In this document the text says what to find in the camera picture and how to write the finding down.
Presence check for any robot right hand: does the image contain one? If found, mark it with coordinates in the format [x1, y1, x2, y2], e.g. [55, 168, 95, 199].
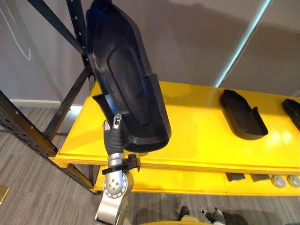
[199, 207, 226, 225]

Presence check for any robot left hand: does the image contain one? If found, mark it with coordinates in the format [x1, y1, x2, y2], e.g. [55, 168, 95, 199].
[103, 112, 124, 156]

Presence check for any black plastic housing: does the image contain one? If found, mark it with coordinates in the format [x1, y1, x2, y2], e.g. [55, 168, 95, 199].
[86, 0, 172, 153]
[282, 98, 300, 132]
[219, 89, 269, 141]

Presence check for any yellow shelf board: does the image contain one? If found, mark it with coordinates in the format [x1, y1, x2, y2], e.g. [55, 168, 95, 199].
[93, 165, 300, 196]
[48, 81, 300, 176]

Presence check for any silver round disc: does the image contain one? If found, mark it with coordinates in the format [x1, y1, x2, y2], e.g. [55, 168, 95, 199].
[271, 175, 287, 189]
[287, 174, 300, 188]

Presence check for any brown cardboard piece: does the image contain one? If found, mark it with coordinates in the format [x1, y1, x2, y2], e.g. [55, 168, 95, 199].
[0, 186, 10, 206]

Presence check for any black metal rack frame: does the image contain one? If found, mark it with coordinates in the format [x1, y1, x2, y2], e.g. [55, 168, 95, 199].
[0, 0, 102, 195]

